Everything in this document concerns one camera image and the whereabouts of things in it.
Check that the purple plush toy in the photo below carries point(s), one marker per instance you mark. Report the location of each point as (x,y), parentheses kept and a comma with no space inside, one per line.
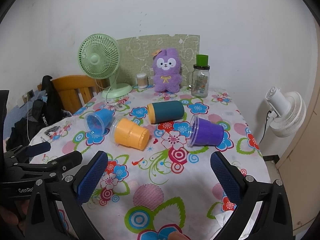
(166,80)

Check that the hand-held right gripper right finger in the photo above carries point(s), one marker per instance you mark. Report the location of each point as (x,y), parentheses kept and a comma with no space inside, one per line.
(226,180)

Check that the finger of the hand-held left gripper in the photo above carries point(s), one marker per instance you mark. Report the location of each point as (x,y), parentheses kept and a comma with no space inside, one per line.
(38,148)
(62,161)

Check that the glass jar with green lid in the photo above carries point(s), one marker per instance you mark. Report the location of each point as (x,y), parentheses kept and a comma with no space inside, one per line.
(200,85)

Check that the dark cloth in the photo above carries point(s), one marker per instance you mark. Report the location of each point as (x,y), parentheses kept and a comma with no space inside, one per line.
(18,135)

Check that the cotton swab container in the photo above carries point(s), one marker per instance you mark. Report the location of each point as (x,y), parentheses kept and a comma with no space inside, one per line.
(142,81)

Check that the black bag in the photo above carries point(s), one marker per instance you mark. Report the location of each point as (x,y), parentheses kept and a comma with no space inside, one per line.
(47,112)

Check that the green desk fan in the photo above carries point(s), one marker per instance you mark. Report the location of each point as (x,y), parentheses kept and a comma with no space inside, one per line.
(95,58)

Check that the floral tablecloth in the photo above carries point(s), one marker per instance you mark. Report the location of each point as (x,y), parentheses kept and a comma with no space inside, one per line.
(160,185)

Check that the purple plastic cup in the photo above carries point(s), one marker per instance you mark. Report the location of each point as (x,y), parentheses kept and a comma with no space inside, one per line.
(207,133)

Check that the orange plastic cup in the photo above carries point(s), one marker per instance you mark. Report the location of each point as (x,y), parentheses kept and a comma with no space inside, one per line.
(130,135)

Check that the green patterned wall mat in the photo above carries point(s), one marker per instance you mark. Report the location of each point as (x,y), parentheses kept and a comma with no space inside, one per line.
(140,50)

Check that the white tissue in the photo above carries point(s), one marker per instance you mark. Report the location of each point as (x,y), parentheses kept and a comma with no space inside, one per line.
(223,218)

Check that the dark teal cup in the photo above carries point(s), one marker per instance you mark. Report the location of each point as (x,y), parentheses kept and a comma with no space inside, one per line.
(167,111)

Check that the person's left hand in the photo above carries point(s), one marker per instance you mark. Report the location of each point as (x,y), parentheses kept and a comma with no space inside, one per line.
(10,216)

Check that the blue plastic cup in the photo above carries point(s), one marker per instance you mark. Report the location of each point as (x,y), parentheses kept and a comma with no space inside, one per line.
(102,117)

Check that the wooden chair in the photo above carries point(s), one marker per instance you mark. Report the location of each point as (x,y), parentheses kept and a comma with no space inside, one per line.
(70,90)

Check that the person's right hand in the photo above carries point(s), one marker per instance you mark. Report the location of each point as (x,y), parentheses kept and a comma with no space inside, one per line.
(178,236)

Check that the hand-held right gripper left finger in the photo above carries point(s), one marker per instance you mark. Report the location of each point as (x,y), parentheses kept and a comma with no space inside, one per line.
(91,180)

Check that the white fan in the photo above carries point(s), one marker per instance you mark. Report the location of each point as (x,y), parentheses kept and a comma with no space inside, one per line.
(287,115)

